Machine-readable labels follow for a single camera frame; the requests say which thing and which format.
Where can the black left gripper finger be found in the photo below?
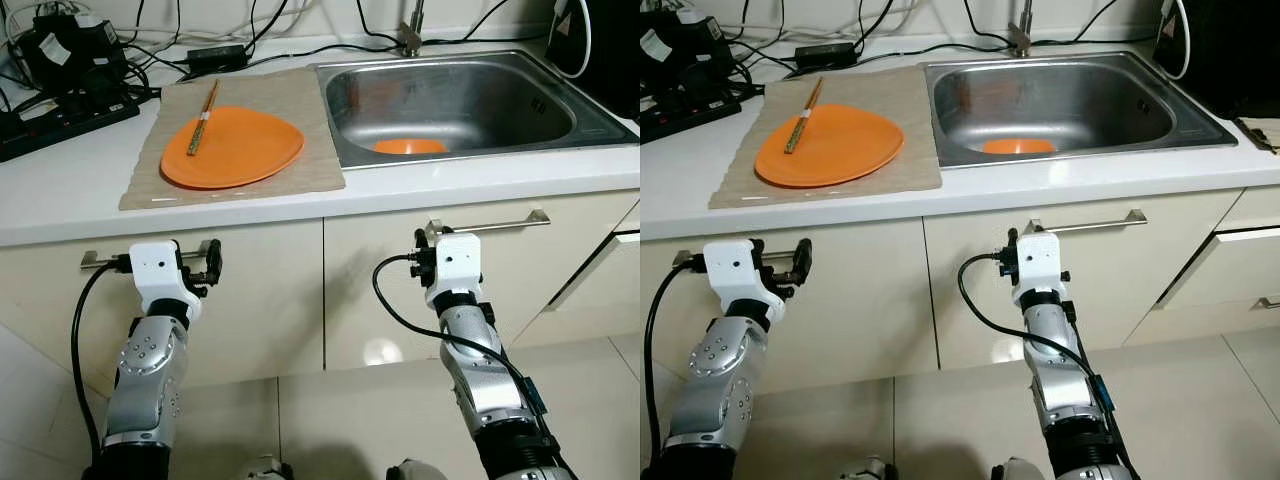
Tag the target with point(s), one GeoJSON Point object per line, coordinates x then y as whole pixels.
{"type": "Point", "coordinates": [802, 262]}
{"type": "Point", "coordinates": [214, 262]}

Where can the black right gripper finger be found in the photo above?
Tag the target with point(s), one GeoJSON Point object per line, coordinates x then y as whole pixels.
{"type": "Point", "coordinates": [1011, 240]}
{"type": "Point", "coordinates": [423, 240]}

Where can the orange plastic bowl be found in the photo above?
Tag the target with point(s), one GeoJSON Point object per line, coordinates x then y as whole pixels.
{"type": "Point", "coordinates": [1018, 146]}
{"type": "Point", "coordinates": [410, 146]}

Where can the orange plastic plate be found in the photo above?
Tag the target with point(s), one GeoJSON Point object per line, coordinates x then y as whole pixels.
{"type": "Point", "coordinates": [840, 150]}
{"type": "Point", "coordinates": [240, 150]}

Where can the banded wooden chopsticks pair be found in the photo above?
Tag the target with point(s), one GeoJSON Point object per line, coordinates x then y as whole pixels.
{"type": "Point", "coordinates": [203, 120]}
{"type": "Point", "coordinates": [803, 118]}

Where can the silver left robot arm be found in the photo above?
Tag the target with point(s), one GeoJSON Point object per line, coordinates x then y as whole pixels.
{"type": "Point", "coordinates": [715, 390]}
{"type": "Point", "coordinates": [145, 390]}

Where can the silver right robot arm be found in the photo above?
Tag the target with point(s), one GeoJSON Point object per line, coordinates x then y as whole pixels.
{"type": "Point", "coordinates": [495, 390]}
{"type": "Point", "coordinates": [1065, 390]}

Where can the cream cabinet door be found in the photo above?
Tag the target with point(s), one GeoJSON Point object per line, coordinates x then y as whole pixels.
{"type": "Point", "coordinates": [870, 300]}
{"type": "Point", "coordinates": [1140, 280]}
{"type": "Point", "coordinates": [260, 300]}
{"type": "Point", "coordinates": [540, 290]}

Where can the stainless steel sink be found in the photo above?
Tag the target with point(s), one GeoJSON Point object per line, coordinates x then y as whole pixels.
{"type": "Point", "coordinates": [1050, 100]}
{"type": "Point", "coordinates": [450, 100]}

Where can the beige woven counter mat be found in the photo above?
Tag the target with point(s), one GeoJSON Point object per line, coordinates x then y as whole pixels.
{"type": "Point", "coordinates": [320, 110]}
{"type": "Point", "coordinates": [920, 110]}

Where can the cream drawer front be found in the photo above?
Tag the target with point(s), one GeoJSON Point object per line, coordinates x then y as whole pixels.
{"type": "Point", "coordinates": [600, 290]}
{"type": "Point", "coordinates": [1210, 280]}

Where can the black power strip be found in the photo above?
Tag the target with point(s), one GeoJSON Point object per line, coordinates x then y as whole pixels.
{"type": "Point", "coordinates": [60, 125]}
{"type": "Point", "coordinates": [690, 115]}

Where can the chrome sink faucet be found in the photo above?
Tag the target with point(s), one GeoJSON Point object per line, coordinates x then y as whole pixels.
{"type": "Point", "coordinates": [412, 40]}
{"type": "Point", "coordinates": [1021, 40]}

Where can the black power adapter brick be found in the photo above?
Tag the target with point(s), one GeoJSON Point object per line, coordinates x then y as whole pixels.
{"type": "Point", "coordinates": [827, 54]}
{"type": "Point", "coordinates": [218, 56]}

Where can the black labelled battery charger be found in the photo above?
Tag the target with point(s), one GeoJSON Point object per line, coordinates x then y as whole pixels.
{"type": "Point", "coordinates": [685, 50]}
{"type": "Point", "coordinates": [70, 55]}

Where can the black countertop appliance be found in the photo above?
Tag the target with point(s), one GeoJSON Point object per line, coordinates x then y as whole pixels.
{"type": "Point", "coordinates": [600, 50]}
{"type": "Point", "coordinates": [1220, 50]}

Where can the small beige woven mat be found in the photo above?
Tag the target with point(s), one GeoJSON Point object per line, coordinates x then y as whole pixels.
{"type": "Point", "coordinates": [1262, 135]}

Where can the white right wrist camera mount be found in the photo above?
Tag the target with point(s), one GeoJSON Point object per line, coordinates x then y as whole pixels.
{"type": "Point", "coordinates": [1038, 265]}
{"type": "Point", "coordinates": [455, 265]}

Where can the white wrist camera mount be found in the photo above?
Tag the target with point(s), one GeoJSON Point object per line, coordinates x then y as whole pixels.
{"type": "Point", "coordinates": [735, 275]}
{"type": "Point", "coordinates": [1038, 265]}
{"type": "Point", "coordinates": [455, 265]}
{"type": "Point", "coordinates": [155, 275]}

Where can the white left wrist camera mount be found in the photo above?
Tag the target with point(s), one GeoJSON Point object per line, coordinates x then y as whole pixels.
{"type": "Point", "coordinates": [735, 275]}
{"type": "Point", "coordinates": [155, 275]}

